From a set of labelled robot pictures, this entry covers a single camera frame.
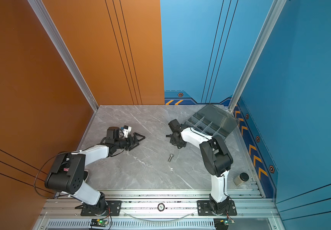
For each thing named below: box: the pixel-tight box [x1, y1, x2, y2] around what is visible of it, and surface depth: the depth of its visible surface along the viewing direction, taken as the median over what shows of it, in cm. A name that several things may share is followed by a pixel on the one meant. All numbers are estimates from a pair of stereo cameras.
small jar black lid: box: [233, 172, 249, 187], surface depth 77 cm
